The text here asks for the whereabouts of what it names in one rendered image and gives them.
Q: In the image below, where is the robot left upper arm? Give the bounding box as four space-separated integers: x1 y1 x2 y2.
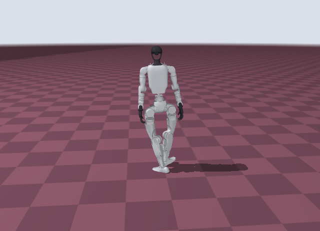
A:
139 66 148 92

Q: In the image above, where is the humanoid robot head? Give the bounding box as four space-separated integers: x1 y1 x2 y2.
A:
151 46 163 66

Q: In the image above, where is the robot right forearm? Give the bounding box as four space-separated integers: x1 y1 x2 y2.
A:
174 84 183 107

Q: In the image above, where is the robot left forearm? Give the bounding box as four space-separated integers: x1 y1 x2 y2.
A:
138 86 145 109

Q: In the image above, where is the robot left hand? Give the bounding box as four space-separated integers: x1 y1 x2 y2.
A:
138 105 145 124

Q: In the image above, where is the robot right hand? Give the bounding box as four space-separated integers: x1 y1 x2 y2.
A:
177 102 184 120

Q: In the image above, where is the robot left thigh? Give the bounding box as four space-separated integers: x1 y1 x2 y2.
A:
144 105 162 144

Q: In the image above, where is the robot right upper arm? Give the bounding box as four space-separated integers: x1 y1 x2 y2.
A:
167 65 179 90

